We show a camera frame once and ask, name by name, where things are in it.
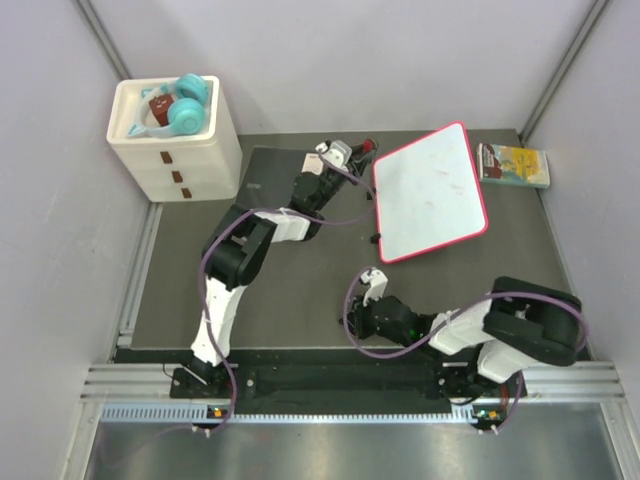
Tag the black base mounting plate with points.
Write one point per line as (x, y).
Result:
(342, 381)

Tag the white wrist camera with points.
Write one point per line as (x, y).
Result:
(375, 282)
(336, 153)

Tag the black notebook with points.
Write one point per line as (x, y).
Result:
(268, 181)

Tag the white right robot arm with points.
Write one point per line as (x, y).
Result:
(515, 326)

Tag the teal cat ear headphones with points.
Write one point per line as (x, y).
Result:
(184, 101)

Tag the white drawer unit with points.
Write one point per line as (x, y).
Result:
(200, 167)

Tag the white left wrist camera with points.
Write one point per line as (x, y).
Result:
(336, 153)

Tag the yellow green book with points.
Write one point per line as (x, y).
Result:
(516, 166)

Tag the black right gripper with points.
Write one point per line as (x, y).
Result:
(358, 325)

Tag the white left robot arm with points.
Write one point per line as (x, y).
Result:
(236, 251)

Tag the pink framed whiteboard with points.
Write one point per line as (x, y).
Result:
(428, 195)

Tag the brown cube toy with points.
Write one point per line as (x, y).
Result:
(159, 107)

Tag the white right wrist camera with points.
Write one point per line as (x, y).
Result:
(375, 282)

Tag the grey slotted cable duct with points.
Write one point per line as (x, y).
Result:
(209, 415)

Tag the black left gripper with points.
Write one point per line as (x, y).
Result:
(358, 158)

